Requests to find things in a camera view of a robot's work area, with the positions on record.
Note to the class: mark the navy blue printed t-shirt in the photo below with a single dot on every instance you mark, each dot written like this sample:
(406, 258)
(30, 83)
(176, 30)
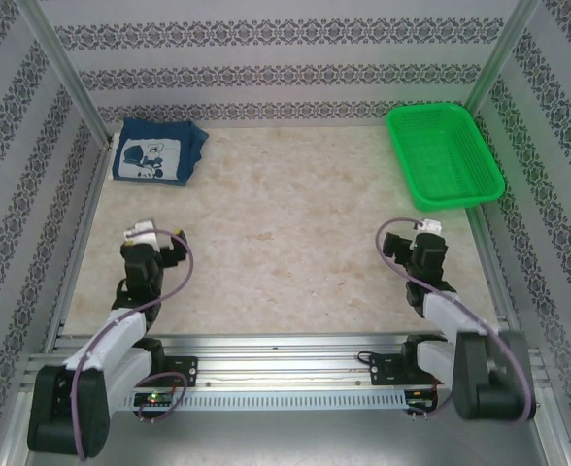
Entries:
(169, 133)

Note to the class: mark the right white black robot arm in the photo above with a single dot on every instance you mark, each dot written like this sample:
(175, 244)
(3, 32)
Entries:
(484, 369)

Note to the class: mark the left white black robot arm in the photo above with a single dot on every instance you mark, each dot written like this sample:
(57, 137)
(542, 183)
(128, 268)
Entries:
(115, 335)

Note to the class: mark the green plastic basket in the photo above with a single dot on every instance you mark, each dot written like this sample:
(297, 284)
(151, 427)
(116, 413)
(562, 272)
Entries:
(446, 155)

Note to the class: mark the small circuit board green light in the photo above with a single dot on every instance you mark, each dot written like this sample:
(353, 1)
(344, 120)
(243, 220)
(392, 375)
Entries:
(153, 399)

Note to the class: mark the small circuit board orange label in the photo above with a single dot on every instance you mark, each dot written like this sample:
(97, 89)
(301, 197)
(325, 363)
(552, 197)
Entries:
(421, 398)

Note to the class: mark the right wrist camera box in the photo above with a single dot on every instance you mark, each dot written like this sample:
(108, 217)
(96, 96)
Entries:
(431, 226)

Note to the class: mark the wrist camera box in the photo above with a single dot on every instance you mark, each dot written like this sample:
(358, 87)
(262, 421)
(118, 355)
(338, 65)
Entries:
(142, 230)
(431, 226)

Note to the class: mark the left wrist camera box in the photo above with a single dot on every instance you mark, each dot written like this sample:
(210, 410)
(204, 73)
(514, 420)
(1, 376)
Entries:
(142, 230)

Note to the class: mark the aluminium side rail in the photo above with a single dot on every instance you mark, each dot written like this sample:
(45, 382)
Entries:
(489, 257)
(79, 242)

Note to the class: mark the black base plate of left arm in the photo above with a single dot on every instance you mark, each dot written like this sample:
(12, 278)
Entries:
(183, 371)

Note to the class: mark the black base plate of right arm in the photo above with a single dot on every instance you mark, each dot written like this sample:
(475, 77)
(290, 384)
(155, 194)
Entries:
(387, 371)

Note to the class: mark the aluminium rail frame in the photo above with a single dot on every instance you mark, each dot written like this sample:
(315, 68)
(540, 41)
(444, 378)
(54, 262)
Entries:
(276, 361)

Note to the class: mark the aluminium frame post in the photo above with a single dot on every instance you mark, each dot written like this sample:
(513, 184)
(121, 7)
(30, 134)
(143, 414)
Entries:
(67, 73)
(506, 48)

